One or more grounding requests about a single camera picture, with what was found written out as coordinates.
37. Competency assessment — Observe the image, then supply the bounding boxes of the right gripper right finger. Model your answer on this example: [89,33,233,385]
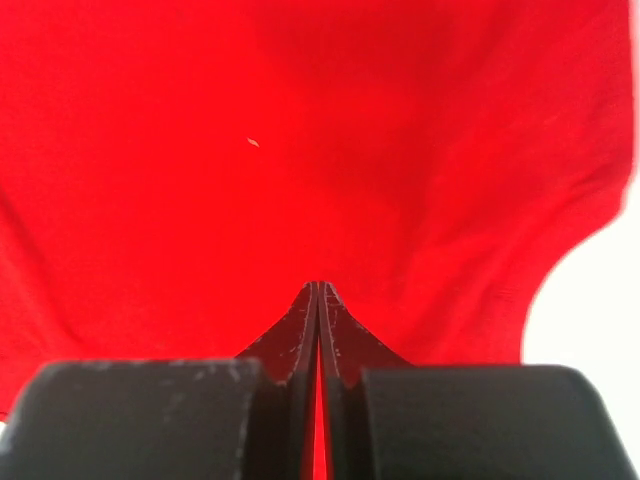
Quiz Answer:
[317,282,636,479]

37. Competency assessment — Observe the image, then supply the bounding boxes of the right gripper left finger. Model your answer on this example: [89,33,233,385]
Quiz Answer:
[1,282,318,479]

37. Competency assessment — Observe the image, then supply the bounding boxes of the red t-shirt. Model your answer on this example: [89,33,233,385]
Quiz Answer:
[0,0,640,480]

